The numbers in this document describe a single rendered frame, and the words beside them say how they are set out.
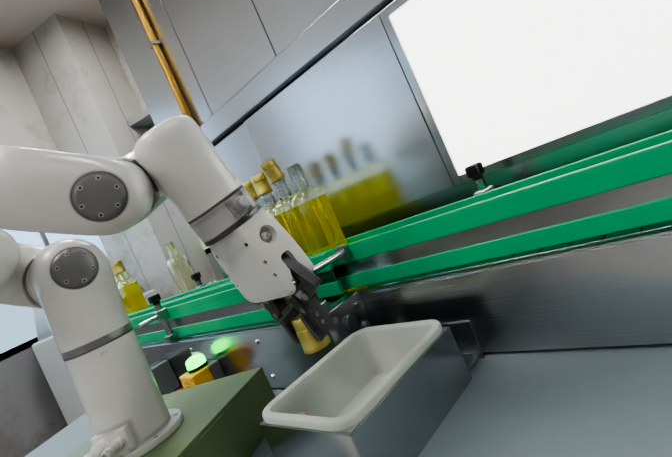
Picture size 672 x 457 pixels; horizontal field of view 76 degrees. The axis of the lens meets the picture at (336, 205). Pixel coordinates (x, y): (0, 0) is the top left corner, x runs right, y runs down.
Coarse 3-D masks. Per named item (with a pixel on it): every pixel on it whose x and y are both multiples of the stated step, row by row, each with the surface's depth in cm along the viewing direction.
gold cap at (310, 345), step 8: (296, 320) 52; (296, 328) 53; (304, 328) 52; (304, 336) 52; (312, 336) 52; (328, 336) 54; (304, 344) 53; (312, 344) 52; (320, 344) 52; (304, 352) 53; (312, 352) 52
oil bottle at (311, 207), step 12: (300, 192) 84; (312, 192) 84; (324, 192) 86; (300, 204) 84; (312, 204) 83; (324, 204) 85; (300, 216) 85; (312, 216) 83; (324, 216) 84; (312, 228) 84; (324, 228) 83; (336, 228) 85; (312, 240) 85; (324, 240) 83; (336, 240) 84; (312, 252) 86
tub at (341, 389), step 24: (360, 336) 68; (384, 336) 66; (408, 336) 63; (432, 336) 56; (336, 360) 64; (360, 360) 67; (384, 360) 67; (408, 360) 51; (312, 384) 60; (336, 384) 63; (360, 384) 66; (384, 384) 48; (264, 408) 56; (288, 408) 57; (312, 408) 59; (336, 408) 62; (360, 408) 45
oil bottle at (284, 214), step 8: (280, 200) 89; (288, 200) 87; (280, 208) 88; (288, 208) 87; (280, 216) 89; (288, 216) 87; (280, 224) 89; (288, 224) 88; (296, 224) 87; (288, 232) 89; (296, 232) 87; (296, 240) 88; (304, 240) 87; (304, 248) 87
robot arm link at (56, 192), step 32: (0, 160) 37; (32, 160) 38; (64, 160) 38; (96, 160) 39; (0, 192) 37; (32, 192) 37; (64, 192) 38; (96, 192) 39; (128, 192) 40; (0, 224) 38; (32, 224) 38; (64, 224) 38; (96, 224) 39; (128, 224) 41
